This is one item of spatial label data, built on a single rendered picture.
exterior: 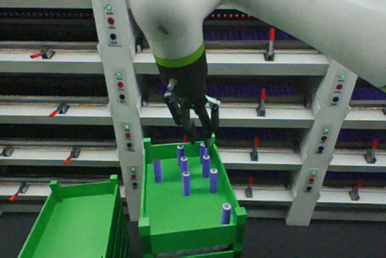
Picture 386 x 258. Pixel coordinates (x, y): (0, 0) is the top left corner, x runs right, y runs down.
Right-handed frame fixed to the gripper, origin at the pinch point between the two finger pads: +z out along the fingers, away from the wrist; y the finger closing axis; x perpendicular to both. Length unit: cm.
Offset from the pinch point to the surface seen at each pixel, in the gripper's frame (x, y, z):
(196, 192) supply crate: -12.9, 2.7, 6.0
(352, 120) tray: 32, 41, 23
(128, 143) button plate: 3.0, -32.2, 20.4
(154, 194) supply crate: -16.8, -6.6, 4.1
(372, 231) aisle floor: 15, 63, 73
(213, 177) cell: -9.6, 6.6, 2.1
